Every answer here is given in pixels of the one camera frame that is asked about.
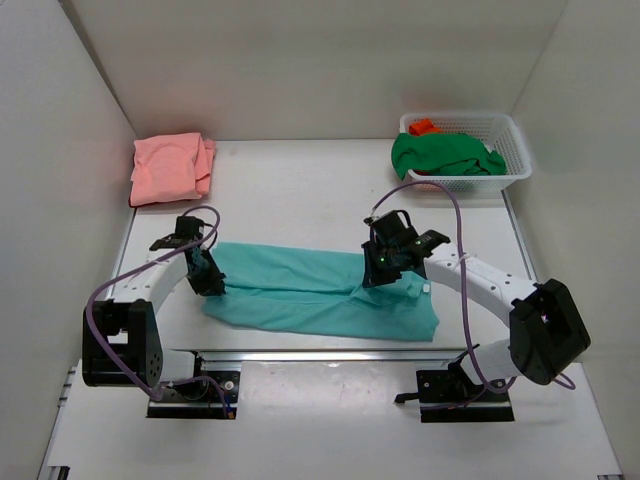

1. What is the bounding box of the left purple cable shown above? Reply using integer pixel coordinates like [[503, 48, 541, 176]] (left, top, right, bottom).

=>
[[84, 204, 232, 401]]

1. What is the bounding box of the folded pink t shirt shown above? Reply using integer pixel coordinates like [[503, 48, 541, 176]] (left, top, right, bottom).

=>
[[129, 132, 216, 207]]

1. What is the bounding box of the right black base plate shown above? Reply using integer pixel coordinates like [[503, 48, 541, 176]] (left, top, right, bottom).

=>
[[394, 370, 515, 423]]

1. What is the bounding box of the white plastic basket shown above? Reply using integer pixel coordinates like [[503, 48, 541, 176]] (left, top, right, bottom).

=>
[[399, 111, 531, 192]]

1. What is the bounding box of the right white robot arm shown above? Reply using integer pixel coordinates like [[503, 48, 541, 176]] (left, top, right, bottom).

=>
[[362, 210, 591, 401]]

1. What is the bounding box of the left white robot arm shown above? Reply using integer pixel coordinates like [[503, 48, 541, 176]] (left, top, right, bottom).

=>
[[81, 215, 225, 399]]

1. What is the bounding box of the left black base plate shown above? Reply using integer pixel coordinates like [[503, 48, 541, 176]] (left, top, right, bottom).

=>
[[146, 361, 241, 421]]

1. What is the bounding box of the green t shirt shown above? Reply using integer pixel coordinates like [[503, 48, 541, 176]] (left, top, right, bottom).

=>
[[391, 133, 507, 179]]

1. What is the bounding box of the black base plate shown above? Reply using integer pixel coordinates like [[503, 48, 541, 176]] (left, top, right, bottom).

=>
[[394, 370, 515, 423], [146, 361, 241, 421]]

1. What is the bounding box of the teal t shirt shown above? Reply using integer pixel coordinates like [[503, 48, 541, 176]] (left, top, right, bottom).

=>
[[202, 242, 439, 342]]

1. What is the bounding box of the aluminium rail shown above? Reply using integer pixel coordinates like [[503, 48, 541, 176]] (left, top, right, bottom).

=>
[[199, 349, 462, 363]]

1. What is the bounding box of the orange t shirt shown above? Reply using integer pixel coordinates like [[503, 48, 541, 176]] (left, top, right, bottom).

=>
[[407, 118, 441, 137]]

